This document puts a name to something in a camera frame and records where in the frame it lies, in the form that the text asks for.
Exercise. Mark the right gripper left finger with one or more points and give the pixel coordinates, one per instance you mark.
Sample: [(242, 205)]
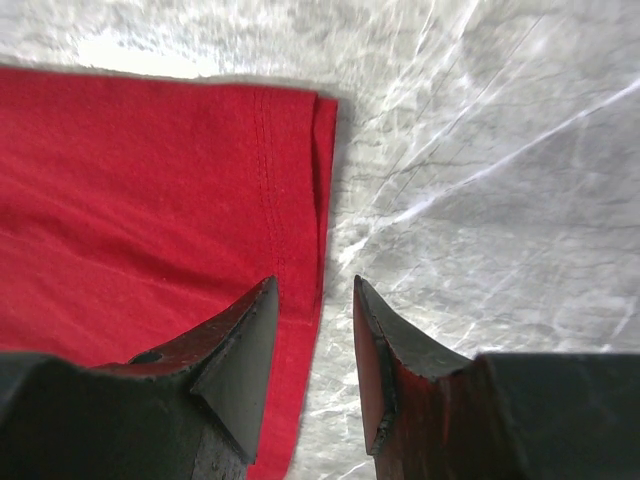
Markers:
[(191, 408)]

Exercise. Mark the red t shirt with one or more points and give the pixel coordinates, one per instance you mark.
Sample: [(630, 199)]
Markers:
[(134, 209)]

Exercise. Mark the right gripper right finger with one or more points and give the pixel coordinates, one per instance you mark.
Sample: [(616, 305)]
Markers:
[(431, 413)]

